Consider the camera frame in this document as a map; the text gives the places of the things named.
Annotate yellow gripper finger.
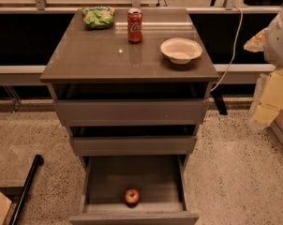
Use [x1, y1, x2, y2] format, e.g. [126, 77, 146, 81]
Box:
[248, 68, 283, 130]
[244, 28, 268, 53]

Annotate red apple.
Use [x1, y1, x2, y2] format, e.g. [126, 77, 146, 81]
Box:
[124, 187, 140, 205]

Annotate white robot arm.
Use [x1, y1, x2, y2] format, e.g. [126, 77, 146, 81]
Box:
[244, 8, 283, 130]

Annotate grey drawer cabinet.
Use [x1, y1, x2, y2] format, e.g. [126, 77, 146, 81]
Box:
[39, 7, 219, 225]

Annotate grey open bottom drawer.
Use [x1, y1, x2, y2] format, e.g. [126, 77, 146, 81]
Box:
[69, 155, 199, 225]

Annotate grey top drawer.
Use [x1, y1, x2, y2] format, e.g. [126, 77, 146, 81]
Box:
[53, 99, 208, 127]

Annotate grey middle drawer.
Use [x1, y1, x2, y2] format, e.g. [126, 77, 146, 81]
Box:
[70, 136, 197, 156]

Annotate black table leg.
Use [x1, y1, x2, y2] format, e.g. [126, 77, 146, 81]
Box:
[211, 87, 228, 115]

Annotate white paper bowl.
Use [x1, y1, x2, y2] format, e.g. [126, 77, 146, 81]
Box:
[160, 38, 202, 65]

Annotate red soda can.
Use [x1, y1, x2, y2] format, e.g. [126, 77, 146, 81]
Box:
[127, 7, 142, 43]

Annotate green chip bag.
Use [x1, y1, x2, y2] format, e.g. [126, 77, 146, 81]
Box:
[82, 7, 115, 29]

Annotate black pole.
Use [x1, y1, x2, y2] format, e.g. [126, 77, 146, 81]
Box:
[8, 155, 44, 225]

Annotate white cable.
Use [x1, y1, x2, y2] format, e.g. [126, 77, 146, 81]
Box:
[210, 6, 245, 93]

